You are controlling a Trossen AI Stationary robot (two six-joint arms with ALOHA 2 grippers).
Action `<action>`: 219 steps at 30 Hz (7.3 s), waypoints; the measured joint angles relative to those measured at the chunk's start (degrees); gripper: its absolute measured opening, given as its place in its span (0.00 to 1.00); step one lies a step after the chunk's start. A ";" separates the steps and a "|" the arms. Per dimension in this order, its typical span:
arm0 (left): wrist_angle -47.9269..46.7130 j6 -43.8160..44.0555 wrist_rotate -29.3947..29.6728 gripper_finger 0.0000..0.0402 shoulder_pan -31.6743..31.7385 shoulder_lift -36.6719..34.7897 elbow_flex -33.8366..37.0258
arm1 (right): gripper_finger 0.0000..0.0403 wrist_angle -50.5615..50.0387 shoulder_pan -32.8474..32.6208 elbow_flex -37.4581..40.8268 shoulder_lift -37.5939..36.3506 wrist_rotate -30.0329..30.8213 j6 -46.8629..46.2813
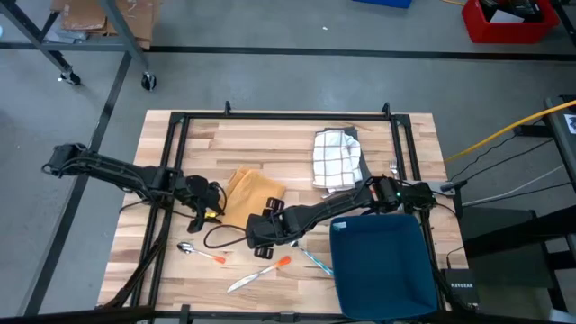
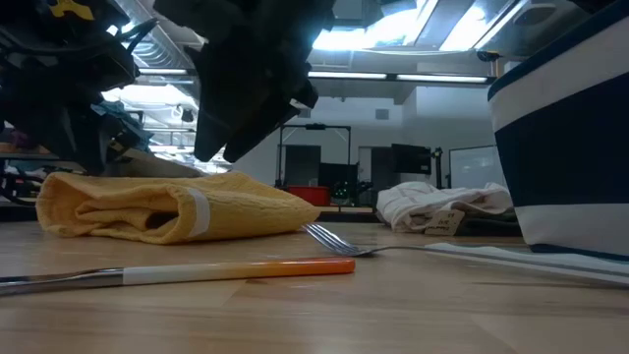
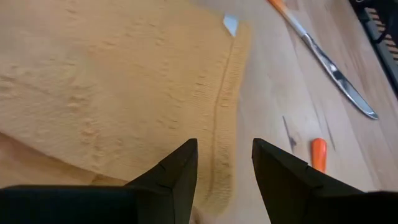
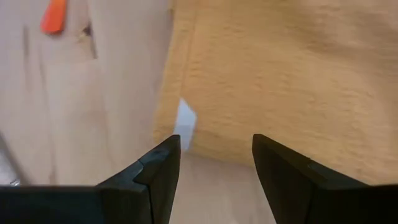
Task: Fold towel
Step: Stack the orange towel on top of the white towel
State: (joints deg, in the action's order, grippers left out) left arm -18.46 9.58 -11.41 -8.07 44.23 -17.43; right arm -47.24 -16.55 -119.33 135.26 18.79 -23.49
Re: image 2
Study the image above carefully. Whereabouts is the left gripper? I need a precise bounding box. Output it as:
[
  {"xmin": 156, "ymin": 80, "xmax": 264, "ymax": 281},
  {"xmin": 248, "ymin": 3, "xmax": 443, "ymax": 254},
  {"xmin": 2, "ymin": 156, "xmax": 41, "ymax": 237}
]
[{"xmin": 0, "ymin": 58, "xmax": 142, "ymax": 177}]

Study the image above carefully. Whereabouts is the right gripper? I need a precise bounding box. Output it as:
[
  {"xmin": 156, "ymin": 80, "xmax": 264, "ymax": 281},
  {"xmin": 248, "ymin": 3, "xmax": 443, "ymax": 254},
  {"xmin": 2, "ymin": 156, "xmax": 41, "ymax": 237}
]
[{"xmin": 151, "ymin": 0, "xmax": 338, "ymax": 164}]

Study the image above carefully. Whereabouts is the mustard yellow towel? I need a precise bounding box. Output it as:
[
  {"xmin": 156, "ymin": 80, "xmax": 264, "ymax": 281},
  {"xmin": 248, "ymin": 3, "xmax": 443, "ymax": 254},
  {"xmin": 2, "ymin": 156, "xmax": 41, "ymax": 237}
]
[{"xmin": 35, "ymin": 170, "xmax": 321, "ymax": 246}]

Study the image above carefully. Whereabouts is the white red-checked towel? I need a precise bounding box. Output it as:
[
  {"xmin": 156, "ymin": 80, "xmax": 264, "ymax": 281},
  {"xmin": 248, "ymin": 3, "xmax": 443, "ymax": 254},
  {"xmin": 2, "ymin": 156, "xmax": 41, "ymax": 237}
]
[{"xmin": 375, "ymin": 180, "xmax": 516, "ymax": 236}]

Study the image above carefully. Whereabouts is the teal cloth pile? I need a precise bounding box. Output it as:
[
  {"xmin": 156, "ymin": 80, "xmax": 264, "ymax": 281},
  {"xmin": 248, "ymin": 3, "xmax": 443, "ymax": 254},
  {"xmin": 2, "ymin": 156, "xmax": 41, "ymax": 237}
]
[{"xmin": 92, "ymin": 100, "xmax": 153, "ymax": 151}]

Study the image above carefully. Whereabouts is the wooden background table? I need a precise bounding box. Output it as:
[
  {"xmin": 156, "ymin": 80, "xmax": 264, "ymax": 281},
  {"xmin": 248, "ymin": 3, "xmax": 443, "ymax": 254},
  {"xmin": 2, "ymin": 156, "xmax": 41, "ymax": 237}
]
[{"xmin": 0, "ymin": 147, "xmax": 207, "ymax": 179}]

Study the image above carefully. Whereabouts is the red bin on distant table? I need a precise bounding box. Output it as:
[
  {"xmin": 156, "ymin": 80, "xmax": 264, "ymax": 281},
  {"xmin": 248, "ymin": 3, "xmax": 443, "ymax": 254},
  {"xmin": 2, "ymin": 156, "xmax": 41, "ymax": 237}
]
[{"xmin": 287, "ymin": 185, "xmax": 331, "ymax": 207}]

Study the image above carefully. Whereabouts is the black distant screen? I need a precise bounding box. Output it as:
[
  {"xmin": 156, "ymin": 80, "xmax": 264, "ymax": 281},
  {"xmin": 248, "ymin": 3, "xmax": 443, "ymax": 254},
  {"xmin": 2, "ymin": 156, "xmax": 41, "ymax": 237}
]
[{"xmin": 317, "ymin": 162, "xmax": 359, "ymax": 191}]

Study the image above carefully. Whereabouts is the ceiling strip light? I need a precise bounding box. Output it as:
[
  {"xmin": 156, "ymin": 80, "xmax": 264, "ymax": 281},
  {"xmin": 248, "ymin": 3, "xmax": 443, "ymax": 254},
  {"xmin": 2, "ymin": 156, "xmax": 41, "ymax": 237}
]
[{"xmin": 137, "ymin": 68, "xmax": 492, "ymax": 85}]

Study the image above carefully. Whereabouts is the black computer monitor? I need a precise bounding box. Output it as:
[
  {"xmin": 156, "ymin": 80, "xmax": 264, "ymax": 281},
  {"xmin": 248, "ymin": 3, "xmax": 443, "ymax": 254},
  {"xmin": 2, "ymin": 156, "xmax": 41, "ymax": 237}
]
[{"xmin": 391, "ymin": 143, "xmax": 433, "ymax": 176}]

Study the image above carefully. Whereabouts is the whiteboard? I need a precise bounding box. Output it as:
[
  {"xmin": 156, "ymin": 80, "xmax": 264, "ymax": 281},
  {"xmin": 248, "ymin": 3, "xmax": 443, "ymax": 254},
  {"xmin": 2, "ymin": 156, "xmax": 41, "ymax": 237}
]
[{"xmin": 449, "ymin": 145, "xmax": 507, "ymax": 191}]

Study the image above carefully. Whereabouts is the navy and white fabric bin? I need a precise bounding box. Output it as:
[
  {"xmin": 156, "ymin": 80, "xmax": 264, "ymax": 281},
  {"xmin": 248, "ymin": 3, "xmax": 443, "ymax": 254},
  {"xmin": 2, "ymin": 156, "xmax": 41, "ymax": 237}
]
[{"xmin": 487, "ymin": 0, "xmax": 629, "ymax": 262}]

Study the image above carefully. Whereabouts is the black distant rig frame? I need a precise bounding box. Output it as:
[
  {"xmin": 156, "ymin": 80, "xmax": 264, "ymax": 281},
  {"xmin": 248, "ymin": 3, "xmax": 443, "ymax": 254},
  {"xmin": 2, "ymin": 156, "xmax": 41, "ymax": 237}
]
[{"xmin": 277, "ymin": 123, "xmax": 353, "ymax": 191}]

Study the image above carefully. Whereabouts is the knife with orange-white handle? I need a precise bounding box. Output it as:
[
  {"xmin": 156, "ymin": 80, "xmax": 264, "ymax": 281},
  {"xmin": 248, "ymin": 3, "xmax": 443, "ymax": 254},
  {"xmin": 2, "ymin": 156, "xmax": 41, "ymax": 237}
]
[{"xmin": 0, "ymin": 255, "xmax": 357, "ymax": 298}]

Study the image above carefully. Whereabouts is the black metal table frame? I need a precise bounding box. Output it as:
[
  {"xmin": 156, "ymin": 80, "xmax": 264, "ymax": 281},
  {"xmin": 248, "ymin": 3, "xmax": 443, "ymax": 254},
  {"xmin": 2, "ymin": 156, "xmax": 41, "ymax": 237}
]
[{"xmin": 0, "ymin": 204, "xmax": 380, "ymax": 223}]

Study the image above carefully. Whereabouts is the fork with teal handle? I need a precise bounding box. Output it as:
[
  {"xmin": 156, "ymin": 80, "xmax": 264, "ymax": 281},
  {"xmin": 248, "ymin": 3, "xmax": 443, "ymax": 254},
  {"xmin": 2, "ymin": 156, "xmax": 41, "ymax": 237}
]
[{"xmin": 302, "ymin": 223, "xmax": 629, "ymax": 286}]

